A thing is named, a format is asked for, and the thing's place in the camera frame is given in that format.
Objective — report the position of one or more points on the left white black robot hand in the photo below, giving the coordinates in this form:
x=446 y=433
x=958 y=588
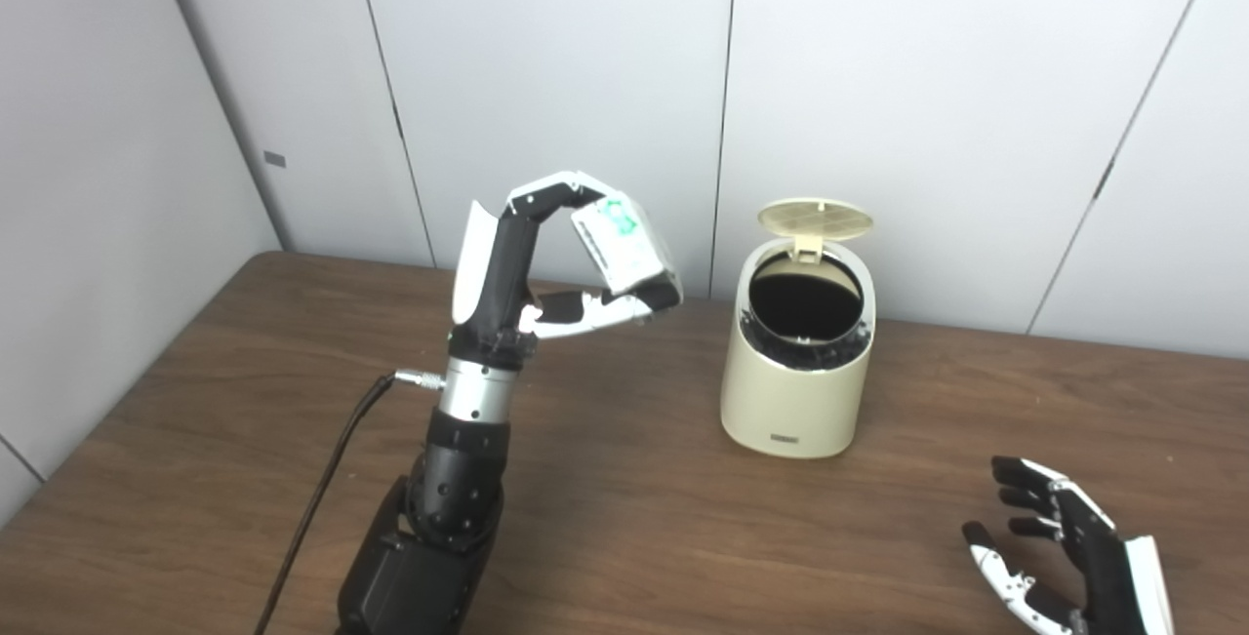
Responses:
x=493 y=274

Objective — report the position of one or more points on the black bin liner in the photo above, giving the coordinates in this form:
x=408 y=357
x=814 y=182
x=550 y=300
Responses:
x=802 y=358

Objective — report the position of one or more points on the cream round bin lid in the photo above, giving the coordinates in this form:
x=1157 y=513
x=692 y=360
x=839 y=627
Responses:
x=815 y=218

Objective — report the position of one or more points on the small grey wall tag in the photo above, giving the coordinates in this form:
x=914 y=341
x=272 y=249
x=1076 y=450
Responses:
x=274 y=159

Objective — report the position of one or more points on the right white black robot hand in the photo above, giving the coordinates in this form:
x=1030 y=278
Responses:
x=1103 y=567

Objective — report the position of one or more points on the cream-colored cylindrical bin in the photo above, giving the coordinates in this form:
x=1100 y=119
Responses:
x=795 y=406

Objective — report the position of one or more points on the green white milk carton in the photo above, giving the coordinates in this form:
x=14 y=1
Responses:
x=624 y=245

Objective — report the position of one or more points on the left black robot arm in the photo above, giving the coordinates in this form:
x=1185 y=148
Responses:
x=459 y=498

